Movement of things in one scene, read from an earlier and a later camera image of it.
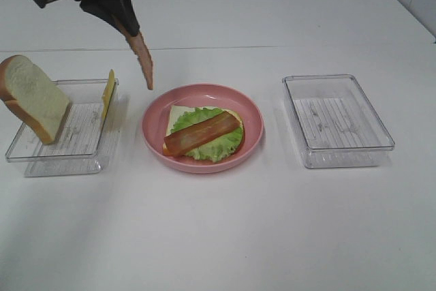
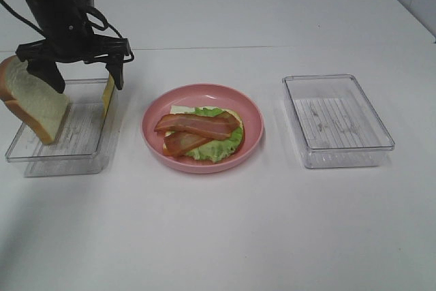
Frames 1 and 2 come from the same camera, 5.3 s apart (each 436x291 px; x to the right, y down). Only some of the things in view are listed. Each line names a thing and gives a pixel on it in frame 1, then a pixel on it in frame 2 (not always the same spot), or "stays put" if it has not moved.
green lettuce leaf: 219,150 stays put
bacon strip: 140,48 to 199,127
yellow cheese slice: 107,95 stays put
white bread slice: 176,111 stays put
